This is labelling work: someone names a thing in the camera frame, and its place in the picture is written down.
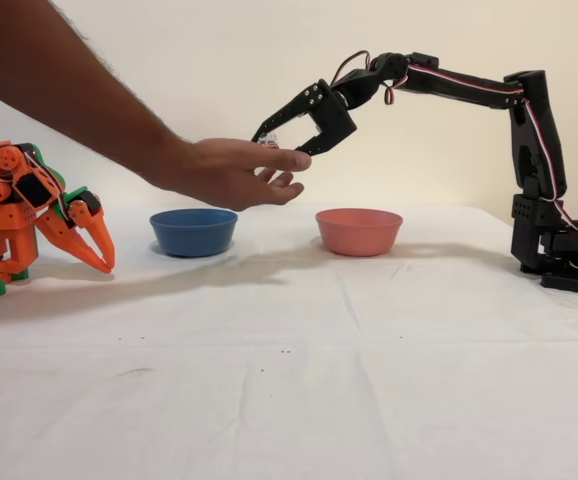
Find person's bare forearm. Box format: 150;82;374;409
0;0;195;196

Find person's bare hand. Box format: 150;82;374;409
161;138;313;212

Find blue bowl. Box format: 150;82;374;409
149;208;239;258

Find pink bowl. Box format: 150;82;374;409
315;208;404;258

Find white tablecloth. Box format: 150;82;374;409
0;202;578;480

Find orange arm servo cable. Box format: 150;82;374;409
21;148;70;214

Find black arm wrist cable loop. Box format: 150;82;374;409
332;49;372;87

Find red white arm cable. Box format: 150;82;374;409
383;62;578;269

